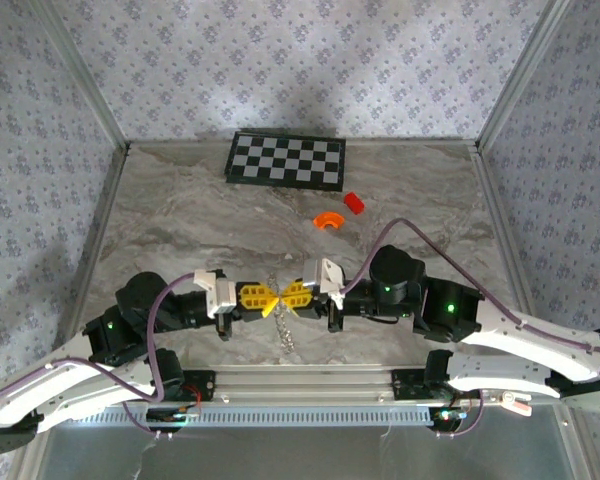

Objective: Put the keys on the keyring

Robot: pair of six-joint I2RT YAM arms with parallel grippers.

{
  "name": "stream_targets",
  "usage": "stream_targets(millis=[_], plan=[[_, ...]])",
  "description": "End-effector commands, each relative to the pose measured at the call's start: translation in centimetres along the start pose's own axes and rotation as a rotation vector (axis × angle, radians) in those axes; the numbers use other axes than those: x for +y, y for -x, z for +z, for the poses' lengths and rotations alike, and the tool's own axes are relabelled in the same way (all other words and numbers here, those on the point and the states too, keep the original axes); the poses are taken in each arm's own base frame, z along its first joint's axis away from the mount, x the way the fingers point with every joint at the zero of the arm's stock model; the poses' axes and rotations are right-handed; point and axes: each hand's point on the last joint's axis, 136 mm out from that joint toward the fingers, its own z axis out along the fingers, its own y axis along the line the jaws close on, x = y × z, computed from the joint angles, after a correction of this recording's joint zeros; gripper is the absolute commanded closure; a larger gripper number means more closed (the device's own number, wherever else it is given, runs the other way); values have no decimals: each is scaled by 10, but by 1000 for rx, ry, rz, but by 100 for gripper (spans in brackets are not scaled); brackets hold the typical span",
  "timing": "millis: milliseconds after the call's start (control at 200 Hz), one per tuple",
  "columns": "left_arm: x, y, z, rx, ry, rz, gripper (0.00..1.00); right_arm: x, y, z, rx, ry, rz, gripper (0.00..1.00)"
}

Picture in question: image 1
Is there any orange arch piece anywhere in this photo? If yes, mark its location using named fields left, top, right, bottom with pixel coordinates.
left=312, top=211, right=346, bottom=232

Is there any white tag clip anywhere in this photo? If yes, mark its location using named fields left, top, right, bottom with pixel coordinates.
left=497, top=390, right=534, bottom=417

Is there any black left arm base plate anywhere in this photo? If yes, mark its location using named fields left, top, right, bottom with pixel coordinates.
left=144, top=369, right=216, bottom=404

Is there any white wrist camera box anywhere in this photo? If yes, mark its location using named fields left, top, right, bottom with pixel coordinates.
left=302, top=258, right=347, bottom=310
left=193, top=268, right=239, bottom=319

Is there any aluminium corner post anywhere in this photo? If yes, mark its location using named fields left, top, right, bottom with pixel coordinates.
left=29, top=0, right=131, bottom=151
left=477, top=0, right=574, bottom=151

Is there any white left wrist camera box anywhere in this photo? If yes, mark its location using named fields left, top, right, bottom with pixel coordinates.
left=193, top=268, right=239, bottom=319

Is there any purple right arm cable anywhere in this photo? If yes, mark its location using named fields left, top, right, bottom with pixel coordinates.
left=339, top=218, right=600, bottom=440

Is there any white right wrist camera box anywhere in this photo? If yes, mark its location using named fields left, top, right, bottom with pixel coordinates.
left=302, top=258, right=347, bottom=310

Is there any aluminium table side rail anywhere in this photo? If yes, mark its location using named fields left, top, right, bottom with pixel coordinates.
left=47, top=142, right=131, bottom=366
left=469, top=142, right=551, bottom=364

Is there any grey slotted cable duct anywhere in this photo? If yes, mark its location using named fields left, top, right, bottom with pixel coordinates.
left=87, top=403, right=434, bottom=429

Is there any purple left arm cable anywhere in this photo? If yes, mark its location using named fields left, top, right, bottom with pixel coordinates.
left=0, top=272, right=199, bottom=441

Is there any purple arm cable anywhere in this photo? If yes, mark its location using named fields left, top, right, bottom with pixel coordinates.
left=339, top=218, right=600, bottom=440
left=0, top=272, right=199, bottom=441

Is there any small circuit board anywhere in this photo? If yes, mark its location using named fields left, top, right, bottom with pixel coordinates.
left=429, top=407, right=469, bottom=435
left=146, top=405, right=202, bottom=435

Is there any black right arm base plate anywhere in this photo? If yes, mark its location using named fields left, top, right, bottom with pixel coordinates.
left=390, top=368, right=454, bottom=401

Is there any grey metal sheet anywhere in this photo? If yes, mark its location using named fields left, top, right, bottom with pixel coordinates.
left=32, top=404, right=584, bottom=480

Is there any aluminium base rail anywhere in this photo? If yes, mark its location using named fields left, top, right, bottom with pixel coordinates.
left=34, top=363, right=576, bottom=407

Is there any clear keyring with metal rings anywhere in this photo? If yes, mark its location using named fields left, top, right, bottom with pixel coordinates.
left=266, top=272, right=297, bottom=357

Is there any black white checkerboard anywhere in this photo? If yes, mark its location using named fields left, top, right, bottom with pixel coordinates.
left=223, top=130, right=347, bottom=193

